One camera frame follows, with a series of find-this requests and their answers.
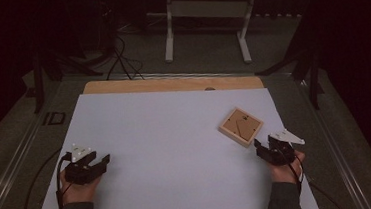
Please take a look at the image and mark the black floor socket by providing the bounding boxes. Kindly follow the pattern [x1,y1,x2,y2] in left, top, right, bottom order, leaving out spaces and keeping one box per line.
[42,110,68,128]

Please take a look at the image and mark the small wooden box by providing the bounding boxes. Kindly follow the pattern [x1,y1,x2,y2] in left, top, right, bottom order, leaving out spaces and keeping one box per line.
[216,105,266,150]

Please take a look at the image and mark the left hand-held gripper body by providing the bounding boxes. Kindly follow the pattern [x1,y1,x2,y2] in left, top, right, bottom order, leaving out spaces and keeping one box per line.
[61,142,101,187]

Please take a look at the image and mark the person's left hand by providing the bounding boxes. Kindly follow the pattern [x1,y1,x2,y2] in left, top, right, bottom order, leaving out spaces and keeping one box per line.
[58,165,104,206]

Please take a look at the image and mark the person's right hand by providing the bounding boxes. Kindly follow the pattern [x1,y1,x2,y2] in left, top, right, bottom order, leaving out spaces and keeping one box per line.
[267,149,308,186]

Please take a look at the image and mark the left hand-held gripper cable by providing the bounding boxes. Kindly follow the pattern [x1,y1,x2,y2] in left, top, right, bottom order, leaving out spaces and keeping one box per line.
[52,152,77,209]

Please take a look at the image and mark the black floor cables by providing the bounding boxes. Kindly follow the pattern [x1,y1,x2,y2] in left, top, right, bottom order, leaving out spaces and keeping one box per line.
[102,34,145,84]

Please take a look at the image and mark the black metal stand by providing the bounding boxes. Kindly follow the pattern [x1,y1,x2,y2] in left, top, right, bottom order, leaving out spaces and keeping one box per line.
[250,17,327,115]
[27,40,108,114]

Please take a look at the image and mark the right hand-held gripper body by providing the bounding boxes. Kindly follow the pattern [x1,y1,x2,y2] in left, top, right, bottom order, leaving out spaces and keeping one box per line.
[259,127,308,169]

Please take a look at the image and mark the white metal table frame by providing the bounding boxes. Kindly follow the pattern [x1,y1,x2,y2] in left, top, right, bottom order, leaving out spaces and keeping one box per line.
[159,0,264,70]

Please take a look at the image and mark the metal floor rail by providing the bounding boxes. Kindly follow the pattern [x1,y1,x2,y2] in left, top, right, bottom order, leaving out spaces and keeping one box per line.
[296,74,371,209]
[0,108,54,209]
[60,59,292,93]

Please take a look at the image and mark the thin black floor cable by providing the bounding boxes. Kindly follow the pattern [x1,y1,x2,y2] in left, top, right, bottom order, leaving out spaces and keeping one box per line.
[12,147,67,209]

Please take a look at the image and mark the white table sheet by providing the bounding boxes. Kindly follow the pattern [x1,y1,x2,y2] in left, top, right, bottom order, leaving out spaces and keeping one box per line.
[24,76,320,209]

